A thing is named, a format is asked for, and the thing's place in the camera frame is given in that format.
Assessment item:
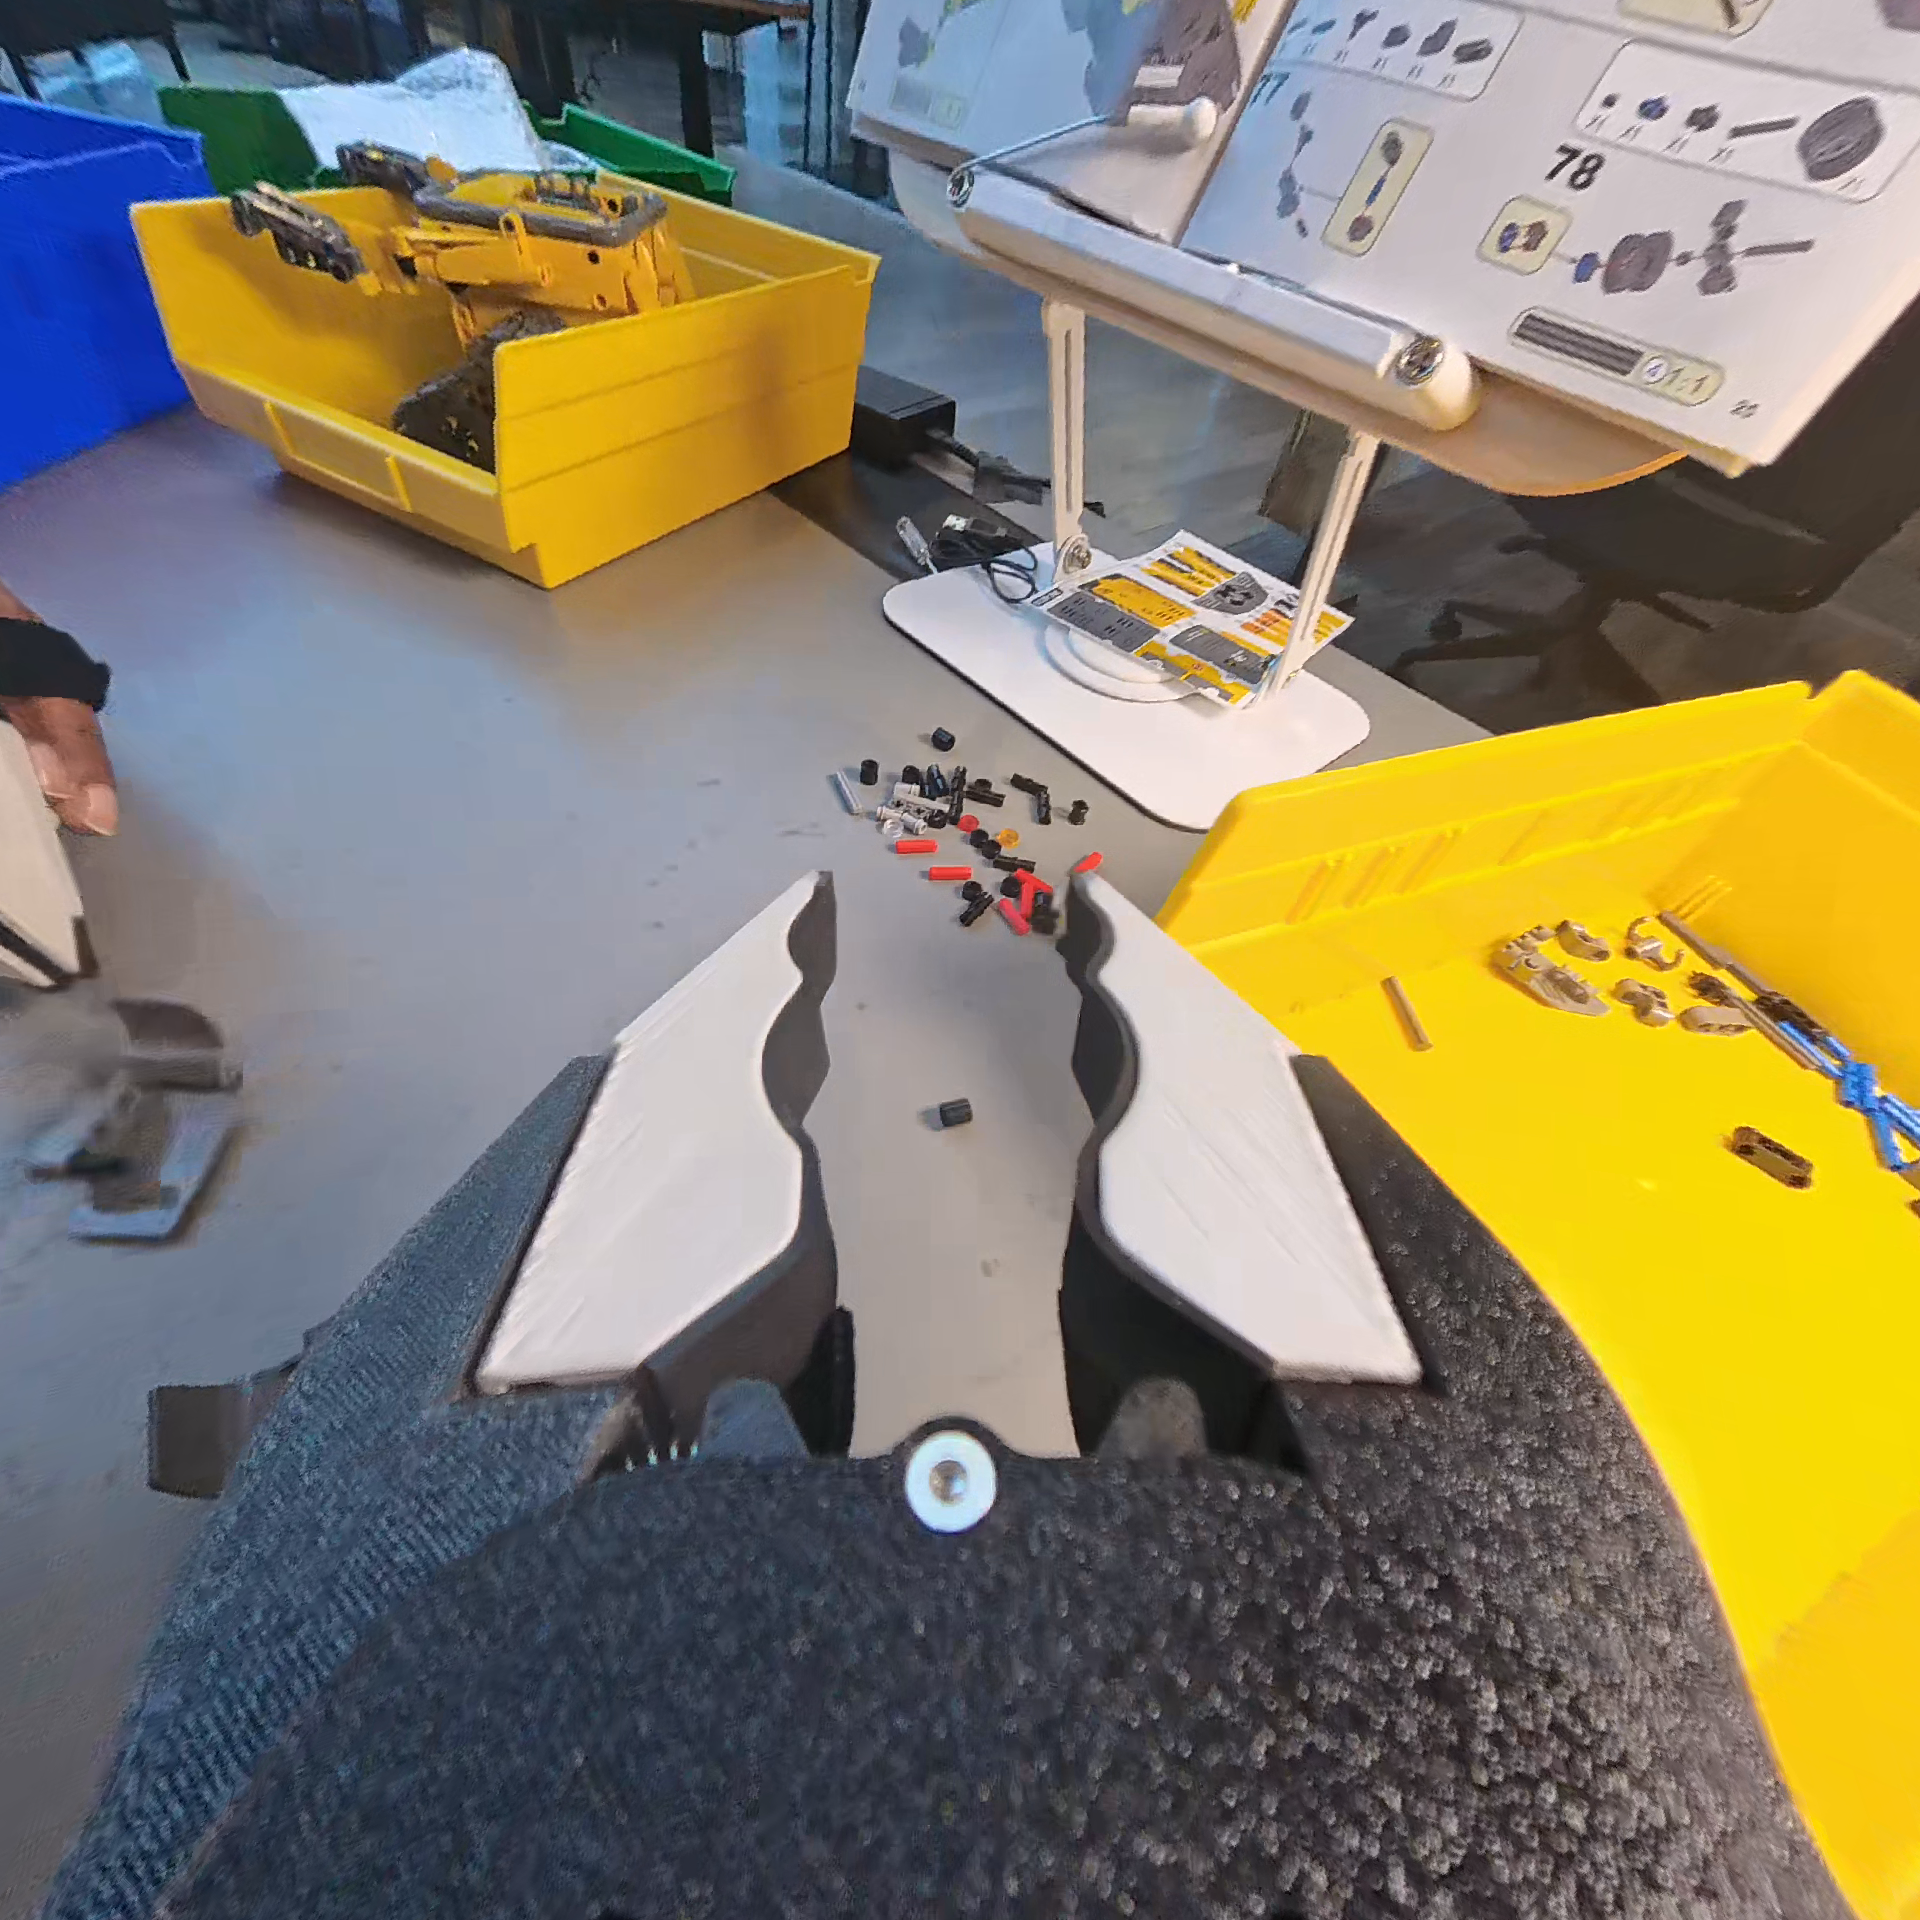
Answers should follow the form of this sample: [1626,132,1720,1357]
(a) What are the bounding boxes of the clear plastic bags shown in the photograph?
[277,47,594,172]

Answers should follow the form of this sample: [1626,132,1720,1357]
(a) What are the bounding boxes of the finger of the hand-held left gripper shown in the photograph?
[0,733,103,991]

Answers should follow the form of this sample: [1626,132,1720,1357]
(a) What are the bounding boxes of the clear stand with yellow card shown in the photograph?
[1021,530,1352,708]

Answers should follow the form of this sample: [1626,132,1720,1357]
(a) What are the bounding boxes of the yellow plastic parts bin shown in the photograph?
[1153,670,1920,1920]

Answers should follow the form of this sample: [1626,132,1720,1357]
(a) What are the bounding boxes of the bunch of blue brick pins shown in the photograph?
[1784,1004,1920,1172]

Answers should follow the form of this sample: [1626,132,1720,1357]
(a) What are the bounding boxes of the grey desk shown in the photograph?
[0,150,1503,1880]

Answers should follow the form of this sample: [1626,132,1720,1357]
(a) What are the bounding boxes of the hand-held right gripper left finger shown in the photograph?
[474,873,841,1396]

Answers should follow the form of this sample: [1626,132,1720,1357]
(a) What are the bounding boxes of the yellow tracked brick vehicle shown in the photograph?
[225,142,698,477]

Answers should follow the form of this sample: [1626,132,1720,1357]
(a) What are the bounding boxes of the black power adapter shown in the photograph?
[851,362,963,473]

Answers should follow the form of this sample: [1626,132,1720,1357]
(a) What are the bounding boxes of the blue plastic bin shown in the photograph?
[0,95,210,494]

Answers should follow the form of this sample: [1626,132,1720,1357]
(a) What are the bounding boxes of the black office chair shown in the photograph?
[1388,303,1920,712]

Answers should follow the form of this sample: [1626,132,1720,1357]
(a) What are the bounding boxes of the person's left hand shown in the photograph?
[0,580,119,838]

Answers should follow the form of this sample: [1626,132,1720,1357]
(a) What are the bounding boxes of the instruction manual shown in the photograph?
[850,0,1920,469]

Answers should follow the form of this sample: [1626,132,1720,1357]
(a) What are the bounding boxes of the black cable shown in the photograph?
[933,513,1044,606]

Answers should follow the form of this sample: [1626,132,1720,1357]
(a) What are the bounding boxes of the pile of small brick pins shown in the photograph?
[834,723,1105,938]

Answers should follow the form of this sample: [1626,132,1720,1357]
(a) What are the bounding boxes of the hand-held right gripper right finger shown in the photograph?
[1057,877,1425,1385]

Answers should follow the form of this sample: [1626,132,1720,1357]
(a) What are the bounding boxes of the green plastic bin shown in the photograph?
[158,84,736,211]

